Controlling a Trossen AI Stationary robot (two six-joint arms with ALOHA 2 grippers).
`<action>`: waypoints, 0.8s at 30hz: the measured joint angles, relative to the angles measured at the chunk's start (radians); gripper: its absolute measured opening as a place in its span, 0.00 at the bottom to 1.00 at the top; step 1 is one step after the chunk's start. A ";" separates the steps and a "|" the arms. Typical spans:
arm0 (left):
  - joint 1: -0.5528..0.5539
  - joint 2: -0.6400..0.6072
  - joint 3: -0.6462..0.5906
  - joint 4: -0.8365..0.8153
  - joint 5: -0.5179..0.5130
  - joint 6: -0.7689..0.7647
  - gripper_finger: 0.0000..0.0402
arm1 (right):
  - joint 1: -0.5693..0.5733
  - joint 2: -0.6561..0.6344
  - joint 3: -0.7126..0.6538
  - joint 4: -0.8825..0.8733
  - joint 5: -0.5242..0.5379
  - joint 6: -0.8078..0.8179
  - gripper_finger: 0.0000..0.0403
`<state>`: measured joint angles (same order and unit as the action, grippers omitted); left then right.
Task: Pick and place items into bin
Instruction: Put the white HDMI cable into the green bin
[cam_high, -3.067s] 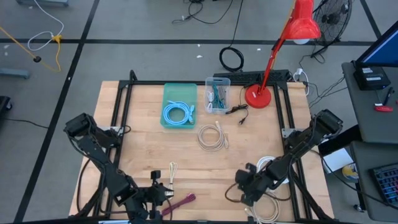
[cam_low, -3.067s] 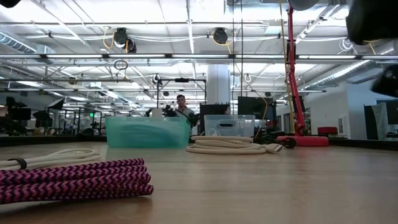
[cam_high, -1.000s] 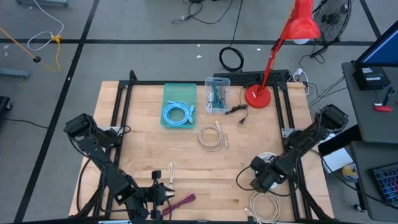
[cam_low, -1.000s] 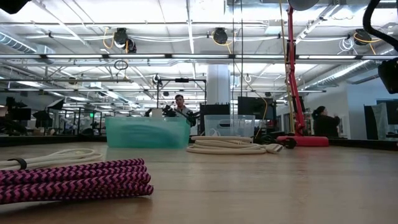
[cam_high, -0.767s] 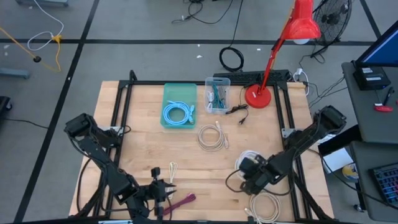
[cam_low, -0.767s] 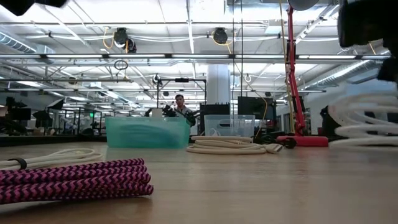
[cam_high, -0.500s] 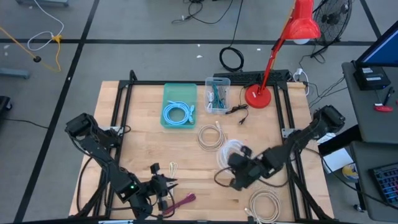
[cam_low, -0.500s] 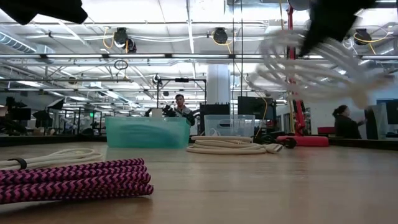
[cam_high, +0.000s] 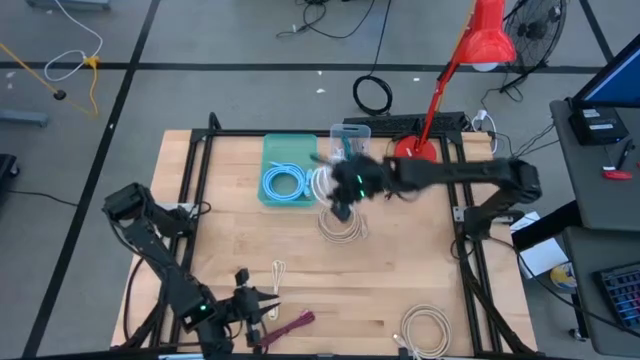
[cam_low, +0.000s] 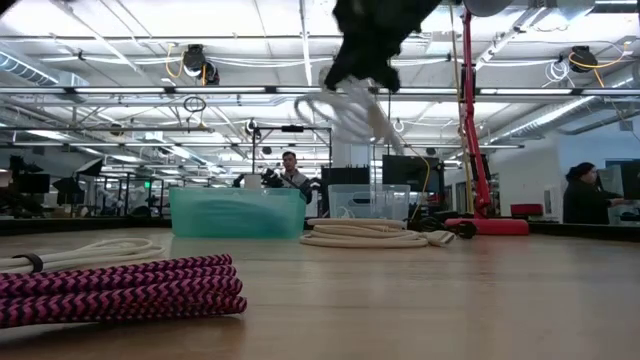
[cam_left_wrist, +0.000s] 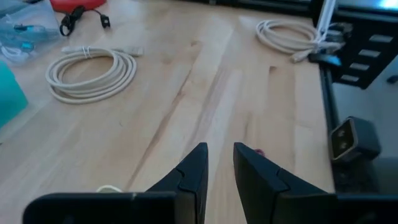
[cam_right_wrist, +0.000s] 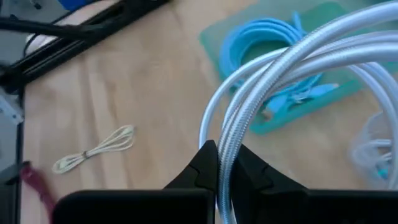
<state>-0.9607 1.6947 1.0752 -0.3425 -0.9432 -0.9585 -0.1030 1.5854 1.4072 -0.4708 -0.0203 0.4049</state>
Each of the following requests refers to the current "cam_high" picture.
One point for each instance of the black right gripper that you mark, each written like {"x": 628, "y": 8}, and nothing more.
{"x": 357, "y": 180}

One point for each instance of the backlit keyboard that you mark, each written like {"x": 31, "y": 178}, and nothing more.
{"x": 625, "y": 295}

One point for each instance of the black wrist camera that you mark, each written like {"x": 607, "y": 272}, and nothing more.
{"x": 242, "y": 278}
{"x": 343, "y": 212}

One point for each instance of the computer monitor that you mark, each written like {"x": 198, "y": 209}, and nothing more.
{"x": 620, "y": 80}

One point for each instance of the red desk lamp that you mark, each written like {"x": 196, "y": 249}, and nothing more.
{"x": 485, "y": 40}

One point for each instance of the yellow blue round object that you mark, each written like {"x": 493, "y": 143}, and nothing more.
{"x": 564, "y": 276}

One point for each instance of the white power adapter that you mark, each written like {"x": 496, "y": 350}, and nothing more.
{"x": 481, "y": 116}

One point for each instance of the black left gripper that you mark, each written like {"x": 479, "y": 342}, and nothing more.
{"x": 249, "y": 307}

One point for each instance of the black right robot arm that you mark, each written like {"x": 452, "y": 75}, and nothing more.
{"x": 450, "y": 172}

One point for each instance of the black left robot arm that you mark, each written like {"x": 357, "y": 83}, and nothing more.
{"x": 150, "y": 240}

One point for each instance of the clear plastic bin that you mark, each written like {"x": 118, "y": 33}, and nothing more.
{"x": 360, "y": 132}

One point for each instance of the black aluminium table frame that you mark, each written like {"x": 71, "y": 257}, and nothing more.
{"x": 235, "y": 133}

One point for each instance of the white paper sheets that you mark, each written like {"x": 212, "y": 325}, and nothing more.
{"x": 542, "y": 255}

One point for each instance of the black pen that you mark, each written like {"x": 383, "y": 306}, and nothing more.
{"x": 625, "y": 155}

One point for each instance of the grey desk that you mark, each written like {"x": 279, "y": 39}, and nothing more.
{"x": 580, "y": 190}
{"x": 600, "y": 245}

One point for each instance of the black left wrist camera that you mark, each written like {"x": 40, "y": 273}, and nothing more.
{"x": 242, "y": 278}

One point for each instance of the green translucent plastic bin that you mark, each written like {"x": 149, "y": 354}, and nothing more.
{"x": 285, "y": 147}

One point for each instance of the black mini computer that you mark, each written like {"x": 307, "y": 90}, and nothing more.
{"x": 597, "y": 125}

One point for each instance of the black floor fan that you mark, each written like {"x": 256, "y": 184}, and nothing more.
{"x": 535, "y": 27}

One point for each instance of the black caster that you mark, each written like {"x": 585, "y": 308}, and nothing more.
{"x": 6, "y": 165}

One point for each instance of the black power strip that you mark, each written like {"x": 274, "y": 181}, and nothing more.
{"x": 400, "y": 122}

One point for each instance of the black round floor puck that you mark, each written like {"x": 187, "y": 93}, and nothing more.
{"x": 60, "y": 94}

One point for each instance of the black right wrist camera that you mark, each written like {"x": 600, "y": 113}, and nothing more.
{"x": 343, "y": 212}

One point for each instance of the grey metal floor foot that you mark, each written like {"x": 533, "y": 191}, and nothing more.
{"x": 22, "y": 117}

